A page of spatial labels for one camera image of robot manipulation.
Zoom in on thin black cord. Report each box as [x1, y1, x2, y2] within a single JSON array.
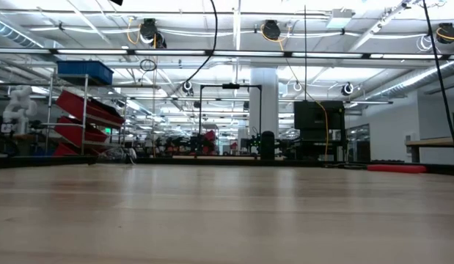
[[183, 0, 219, 84]]

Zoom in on long ceiling light strip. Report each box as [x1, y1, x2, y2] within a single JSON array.
[[0, 46, 454, 62]]

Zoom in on blue storage bin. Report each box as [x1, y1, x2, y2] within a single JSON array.
[[56, 60, 114, 86]]

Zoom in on red storage bin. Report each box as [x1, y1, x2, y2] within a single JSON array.
[[53, 116, 109, 144], [56, 89, 125, 128], [52, 142, 81, 157]]

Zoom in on white building column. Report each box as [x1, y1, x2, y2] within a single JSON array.
[[248, 67, 280, 154]]

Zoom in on black background machine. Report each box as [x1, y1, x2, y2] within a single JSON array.
[[0, 116, 22, 158]]

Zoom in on black cylindrical stand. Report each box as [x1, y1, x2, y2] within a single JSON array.
[[260, 130, 277, 161]]

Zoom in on black monitor cabinet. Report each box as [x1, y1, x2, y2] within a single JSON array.
[[293, 100, 347, 157]]

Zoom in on thin black slanted pole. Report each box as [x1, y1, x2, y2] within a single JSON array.
[[421, 0, 454, 165]]

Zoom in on wooden top desk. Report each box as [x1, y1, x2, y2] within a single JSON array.
[[405, 136, 454, 165]]

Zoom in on silver ventilation duct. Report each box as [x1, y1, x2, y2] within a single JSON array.
[[0, 16, 44, 48]]

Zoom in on silver wire shelf rack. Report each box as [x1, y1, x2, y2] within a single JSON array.
[[44, 73, 129, 157]]

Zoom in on black background station frame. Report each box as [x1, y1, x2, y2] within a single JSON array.
[[198, 83, 263, 159]]

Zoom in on black aluminium table frame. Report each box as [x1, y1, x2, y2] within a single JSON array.
[[0, 154, 454, 176]]

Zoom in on black hanging cable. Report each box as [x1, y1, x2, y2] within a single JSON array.
[[304, 3, 308, 102]]

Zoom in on yellow hanging cable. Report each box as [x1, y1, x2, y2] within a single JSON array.
[[307, 93, 330, 158]]

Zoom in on red-handled pliers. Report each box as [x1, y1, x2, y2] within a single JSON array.
[[323, 162, 428, 175]]

